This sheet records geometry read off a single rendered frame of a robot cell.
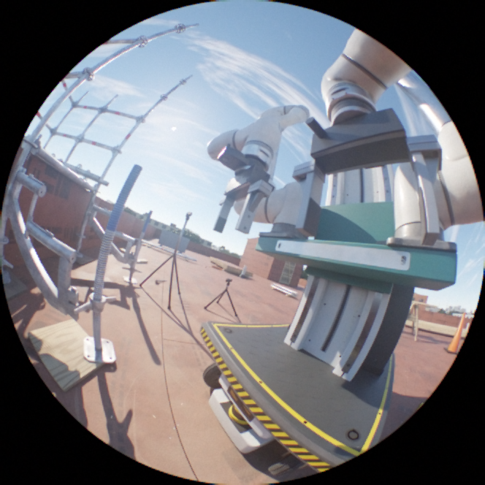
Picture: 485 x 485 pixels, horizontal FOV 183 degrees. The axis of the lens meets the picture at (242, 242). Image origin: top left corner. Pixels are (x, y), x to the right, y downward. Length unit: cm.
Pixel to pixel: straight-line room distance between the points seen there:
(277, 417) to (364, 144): 45
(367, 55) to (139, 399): 100
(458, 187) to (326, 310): 58
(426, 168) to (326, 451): 41
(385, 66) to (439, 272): 35
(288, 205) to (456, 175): 55
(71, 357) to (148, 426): 37
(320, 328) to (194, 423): 60
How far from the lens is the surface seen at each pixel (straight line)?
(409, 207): 42
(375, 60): 32
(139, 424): 64
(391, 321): 71
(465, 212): 43
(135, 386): 73
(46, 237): 74
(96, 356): 78
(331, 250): 40
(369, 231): 57
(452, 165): 44
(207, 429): 67
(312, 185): 19
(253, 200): 29
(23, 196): 134
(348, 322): 62
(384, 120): 21
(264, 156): 41
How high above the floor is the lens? 60
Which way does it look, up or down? 7 degrees up
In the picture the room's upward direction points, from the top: 19 degrees clockwise
